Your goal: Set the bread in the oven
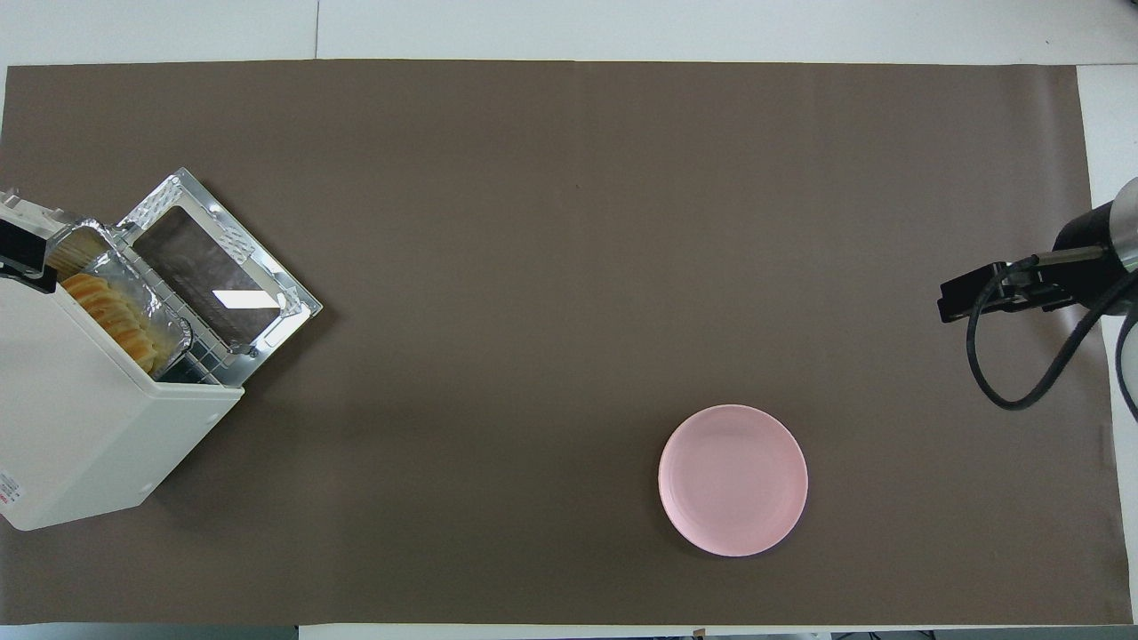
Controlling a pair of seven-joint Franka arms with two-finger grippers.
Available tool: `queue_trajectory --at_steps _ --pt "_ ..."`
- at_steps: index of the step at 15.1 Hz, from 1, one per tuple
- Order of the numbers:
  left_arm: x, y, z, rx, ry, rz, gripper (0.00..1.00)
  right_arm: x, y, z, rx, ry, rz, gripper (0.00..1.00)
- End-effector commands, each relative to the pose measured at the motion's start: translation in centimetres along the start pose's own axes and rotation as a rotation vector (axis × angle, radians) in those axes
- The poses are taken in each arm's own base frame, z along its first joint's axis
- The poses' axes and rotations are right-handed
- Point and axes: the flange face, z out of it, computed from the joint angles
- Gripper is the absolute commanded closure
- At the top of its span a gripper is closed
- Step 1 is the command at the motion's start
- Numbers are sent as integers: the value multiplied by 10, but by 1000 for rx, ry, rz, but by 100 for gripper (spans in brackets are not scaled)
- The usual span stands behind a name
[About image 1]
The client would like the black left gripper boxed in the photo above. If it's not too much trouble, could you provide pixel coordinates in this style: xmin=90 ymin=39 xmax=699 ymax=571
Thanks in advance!
xmin=0 ymin=220 xmax=56 ymax=294

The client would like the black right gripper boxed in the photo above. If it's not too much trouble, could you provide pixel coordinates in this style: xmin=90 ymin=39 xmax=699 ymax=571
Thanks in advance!
xmin=939 ymin=203 xmax=1138 ymax=324

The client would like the yellow sliced bread loaf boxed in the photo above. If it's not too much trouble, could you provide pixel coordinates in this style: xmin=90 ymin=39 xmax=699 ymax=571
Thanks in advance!
xmin=60 ymin=274 xmax=159 ymax=372

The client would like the aluminium foil tray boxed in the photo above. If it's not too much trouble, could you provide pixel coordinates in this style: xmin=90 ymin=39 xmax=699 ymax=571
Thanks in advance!
xmin=44 ymin=222 xmax=195 ymax=379

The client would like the cream toaster oven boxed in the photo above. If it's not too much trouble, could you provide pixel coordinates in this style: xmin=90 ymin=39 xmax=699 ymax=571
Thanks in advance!
xmin=0 ymin=169 xmax=323 ymax=532

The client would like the metal oven rack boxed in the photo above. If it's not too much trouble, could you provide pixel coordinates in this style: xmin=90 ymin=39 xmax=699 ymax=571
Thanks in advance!
xmin=124 ymin=258 xmax=245 ymax=385

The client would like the glass oven door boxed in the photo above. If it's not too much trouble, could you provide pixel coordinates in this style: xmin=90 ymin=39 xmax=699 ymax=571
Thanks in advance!
xmin=116 ymin=169 xmax=323 ymax=385

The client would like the pink round plate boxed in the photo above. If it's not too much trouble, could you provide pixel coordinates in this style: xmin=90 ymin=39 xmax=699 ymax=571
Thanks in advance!
xmin=658 ymin=404 xmax=809 ymax=558

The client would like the brown table mat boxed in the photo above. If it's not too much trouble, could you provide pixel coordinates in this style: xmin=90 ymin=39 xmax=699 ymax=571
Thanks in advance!
xmin=0 ymin=60 xmax=1132 ymax=626

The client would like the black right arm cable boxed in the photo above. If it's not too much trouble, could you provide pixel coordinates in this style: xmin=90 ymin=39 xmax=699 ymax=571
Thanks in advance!
xmin=967 ymin=256 xmax=1138 ymax=423

